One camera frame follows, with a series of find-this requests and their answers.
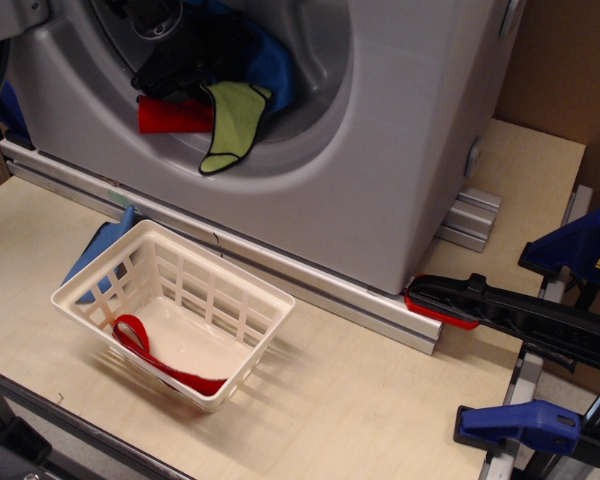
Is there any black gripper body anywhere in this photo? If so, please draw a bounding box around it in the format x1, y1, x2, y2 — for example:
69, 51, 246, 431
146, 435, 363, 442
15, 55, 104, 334
131, 12, 256, 100

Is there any yellow-green cloth black trim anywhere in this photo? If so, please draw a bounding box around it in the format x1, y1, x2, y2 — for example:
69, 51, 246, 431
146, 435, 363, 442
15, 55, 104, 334
199, 81, 273, 176

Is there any large blue cloth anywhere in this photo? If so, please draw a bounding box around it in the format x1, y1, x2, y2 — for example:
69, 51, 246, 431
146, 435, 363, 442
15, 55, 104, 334
210, 17, 297, 117

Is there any red cloth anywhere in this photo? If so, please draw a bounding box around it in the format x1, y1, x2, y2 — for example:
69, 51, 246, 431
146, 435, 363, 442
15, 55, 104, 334
138, 95, 214, 134

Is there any white plastic laundry basket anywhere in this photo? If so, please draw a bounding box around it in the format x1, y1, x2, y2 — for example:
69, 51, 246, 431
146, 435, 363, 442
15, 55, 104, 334
51, 220, 295, 412

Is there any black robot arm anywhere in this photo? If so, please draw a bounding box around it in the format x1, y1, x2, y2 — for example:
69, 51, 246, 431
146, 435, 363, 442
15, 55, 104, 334
107, 1, 254, 105

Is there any grey toy washing machine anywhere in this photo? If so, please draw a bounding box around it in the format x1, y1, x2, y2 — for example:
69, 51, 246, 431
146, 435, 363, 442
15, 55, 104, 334
9, 1, 524, 294

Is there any blue clamp far left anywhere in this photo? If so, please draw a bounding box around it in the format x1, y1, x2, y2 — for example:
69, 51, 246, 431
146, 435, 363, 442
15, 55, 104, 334
0, 81, 34, 150

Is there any blue cloth behind basket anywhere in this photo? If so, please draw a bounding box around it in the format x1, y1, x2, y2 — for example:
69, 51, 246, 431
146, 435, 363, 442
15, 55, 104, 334
60, 203, 137, 305

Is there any short aluminium extrusion piece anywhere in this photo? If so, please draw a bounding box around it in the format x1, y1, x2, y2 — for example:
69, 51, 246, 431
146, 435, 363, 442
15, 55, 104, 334
436, 187, 502, 253

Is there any blue Irwin clamp upper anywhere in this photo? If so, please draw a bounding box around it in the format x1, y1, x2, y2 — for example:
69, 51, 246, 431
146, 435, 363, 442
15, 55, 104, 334
518, 208, 600, 285

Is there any black red bar clamp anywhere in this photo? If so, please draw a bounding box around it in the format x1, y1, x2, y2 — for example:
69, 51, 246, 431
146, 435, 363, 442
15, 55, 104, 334
405, 274, 600, 371

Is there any aluminium extrusion rail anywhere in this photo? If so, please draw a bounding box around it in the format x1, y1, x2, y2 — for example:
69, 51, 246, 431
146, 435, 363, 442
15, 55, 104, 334
0, 139, 443, 355

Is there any red strap in basket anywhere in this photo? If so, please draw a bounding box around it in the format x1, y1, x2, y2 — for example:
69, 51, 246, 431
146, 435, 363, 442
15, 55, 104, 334
111, 314, 229, 398

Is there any black table frame bar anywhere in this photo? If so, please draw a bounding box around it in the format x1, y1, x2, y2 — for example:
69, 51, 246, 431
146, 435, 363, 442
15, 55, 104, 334
0, 374, 189, 479

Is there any blue clamp handle lower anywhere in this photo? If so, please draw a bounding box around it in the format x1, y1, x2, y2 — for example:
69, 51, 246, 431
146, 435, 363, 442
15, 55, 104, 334
453, 400, 600, 468

